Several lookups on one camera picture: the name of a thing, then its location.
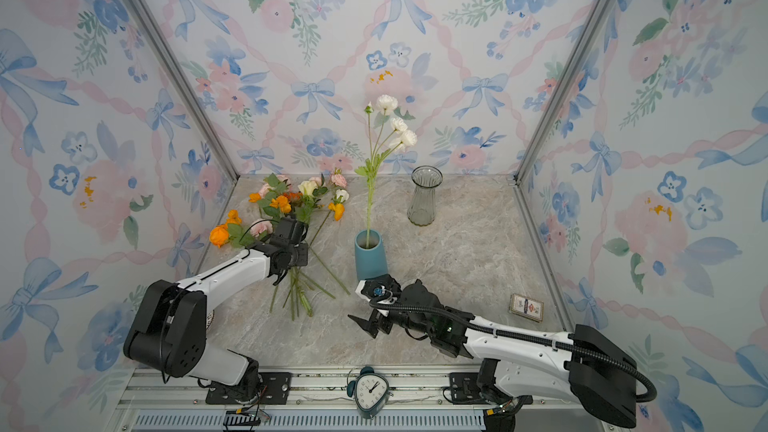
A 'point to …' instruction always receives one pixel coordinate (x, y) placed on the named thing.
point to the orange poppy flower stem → (337, 208)
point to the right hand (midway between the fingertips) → (359, 294)
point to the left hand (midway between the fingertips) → (297, 249)
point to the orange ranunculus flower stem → (230, 232)
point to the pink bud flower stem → (338, 179)
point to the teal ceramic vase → (370, 255)
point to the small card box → (526, 307)
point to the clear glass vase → (422, 208)
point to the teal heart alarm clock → (370, 390)
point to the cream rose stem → (309, 189)
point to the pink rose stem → (261, 227)
